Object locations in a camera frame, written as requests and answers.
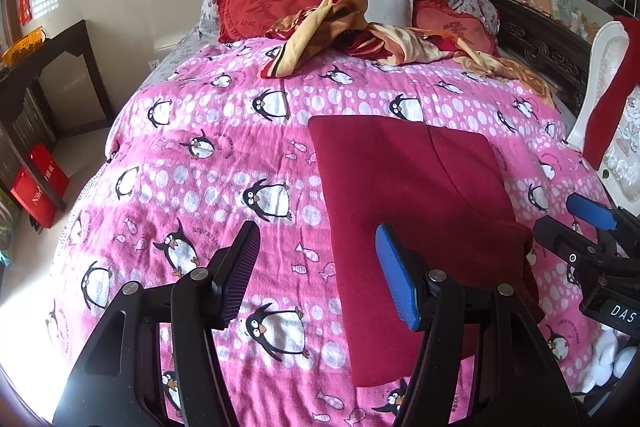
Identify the small red heart pillow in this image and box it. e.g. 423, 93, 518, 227
412, 0, 498, 58

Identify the large red heart pillow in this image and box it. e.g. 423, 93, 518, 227
216, 0, 341, 44

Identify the red cloth on chair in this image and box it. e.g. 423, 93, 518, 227
582, 14, 640, 170

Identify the yellow red striped blanket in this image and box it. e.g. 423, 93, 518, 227
259, 0, 561, 112

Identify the yellow plastic basket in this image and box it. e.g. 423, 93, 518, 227
0, 27, 50, 65

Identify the pink penguin print blanket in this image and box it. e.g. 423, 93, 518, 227
45, 39, 631, 427

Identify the white upholstered chair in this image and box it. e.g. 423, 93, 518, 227
565, 21, 640, 202

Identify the dark wooden side table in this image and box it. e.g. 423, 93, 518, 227
0, 19, 116, 212

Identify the assorted packets pile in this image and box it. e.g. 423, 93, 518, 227
515, 0, 601, 40

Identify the small floral pillow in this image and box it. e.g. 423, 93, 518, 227
197, 0, 251, 35

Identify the green patterned bag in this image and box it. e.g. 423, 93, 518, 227
0, 187, 23, 268

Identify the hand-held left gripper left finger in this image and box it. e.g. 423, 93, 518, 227
52, 221, 262, 427

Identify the dark carved wooden cabinet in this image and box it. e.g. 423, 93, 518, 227
482, 0, 601, 118

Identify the white plush toy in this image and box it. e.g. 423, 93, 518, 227
585, 327, 640, 393

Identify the floral bed sheet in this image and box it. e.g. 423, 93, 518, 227
147, 27, 221, 85

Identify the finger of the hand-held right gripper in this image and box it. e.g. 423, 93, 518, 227
566, 193, 640, 240
532, 216, 608, 265

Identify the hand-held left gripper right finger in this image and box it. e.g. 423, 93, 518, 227
375, 223, 581, 427

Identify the dark red knit garment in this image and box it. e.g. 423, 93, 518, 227
307, 114, 546, 389

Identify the white small cushion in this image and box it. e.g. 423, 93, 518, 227
345, 0, 415, 28

